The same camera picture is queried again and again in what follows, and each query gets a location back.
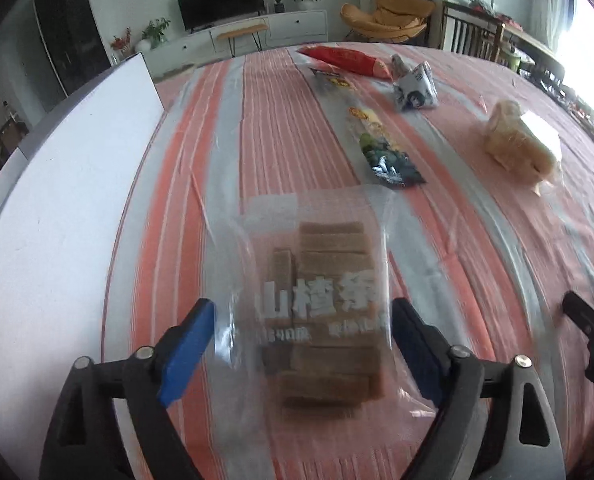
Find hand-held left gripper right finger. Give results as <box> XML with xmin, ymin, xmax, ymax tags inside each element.
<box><xmin>391</xmin><ymin>297</ymin><xmax>568</xmax><ymax>480</ymax></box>

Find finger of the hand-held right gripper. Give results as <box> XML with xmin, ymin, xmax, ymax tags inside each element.
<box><xmin>563</xmin><ymin>291</ymin><xmax>594</xmax><ymax>401</ymax></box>

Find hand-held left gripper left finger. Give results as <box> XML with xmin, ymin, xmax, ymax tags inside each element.
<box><xmin>38</xmin><ymin>297</ymin><xmax>216</xmax><ymax>480</ymax></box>

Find clear brown strips packet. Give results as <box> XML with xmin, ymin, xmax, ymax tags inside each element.
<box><xmin>203</xmin><ymin>184</ymin><xmax>440</xmax><ymax>466</ymax></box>

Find long dark snack packet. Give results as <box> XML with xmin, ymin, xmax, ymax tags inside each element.
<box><xmin>309</xmin><ymin>66</ymin><xmax>428</xmax><ymax>188</ymax></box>

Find white cardboard box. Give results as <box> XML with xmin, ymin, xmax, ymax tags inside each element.
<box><xmin>0</xmin><ymin>52</ymin><xmax>166</xmax><ymax>480</ymax></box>

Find red snack packet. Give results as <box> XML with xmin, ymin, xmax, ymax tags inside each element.
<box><xmin>296</xmin><ymin>45</ymin><xmax>394</xmax><ymax>80</ymax></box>

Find clear pastry packet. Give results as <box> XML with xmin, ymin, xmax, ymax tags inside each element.
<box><xmin>484</xmin><ymin>100</ymin><xmax>562</xmax><ymax>196</ymax></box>

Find orange grey striped tablecloth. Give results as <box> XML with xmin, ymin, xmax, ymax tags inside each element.
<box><xmin>99</xmin><ymin>42</ymin><xmax>594</xmax><ymax>480</ymax></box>

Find bright window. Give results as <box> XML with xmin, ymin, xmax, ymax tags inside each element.
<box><xmin>557</xmin><ymin>0</ymin><xmax>594</xmax><ymax>91</ymax></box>

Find grey triangular snack packet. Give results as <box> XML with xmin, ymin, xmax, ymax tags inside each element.
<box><xmin>391</xmin><ymin>54</ymin><xmax>440</xmax><ymax>110</ymax></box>

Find dark wooden desk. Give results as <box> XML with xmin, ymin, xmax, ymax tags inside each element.
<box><xmin>442</xmin><ymin>0</ymin><xmax>565</xmax><ymax>86</ymax></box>

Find red flowers in vase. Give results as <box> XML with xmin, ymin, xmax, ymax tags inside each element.
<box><xmin>109</xmin><ymin>27</ymin><xmax>134</xmax><ymax>63</ymax></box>

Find plant in white vase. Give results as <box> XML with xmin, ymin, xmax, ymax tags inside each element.
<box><xmin>136</xmin><ymin>17</ymin><xmax>172</xmax><ymax>52</ymax></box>

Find wooden bench with metal legs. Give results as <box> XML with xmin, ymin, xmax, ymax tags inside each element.
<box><xmin>216</xmin><ymin>22</ymin><xmax>269</xmax><ymax>57</ymax></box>

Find orange lounge chair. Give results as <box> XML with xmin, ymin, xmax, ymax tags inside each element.
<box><xmin>340</xmin><ymin>0</ymin><xmax>436</xmax><ymax>45</ymax></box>

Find black tall cabinet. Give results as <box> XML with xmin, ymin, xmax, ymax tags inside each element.
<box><xmin>32</xmin><ymin>0</ymin><xmax>112</xmax><ymax>98</ymax></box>

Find white television cabinet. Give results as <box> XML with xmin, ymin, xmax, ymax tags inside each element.
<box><xmin>139</xmin><ymin>9</ymin><xmax>328</xmax><ymax>78</ymax></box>

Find black television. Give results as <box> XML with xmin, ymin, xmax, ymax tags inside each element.
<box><xmin>176</xmin><ymin>0</ymin><xmax>268</xmax><ymax>35</ymax></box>

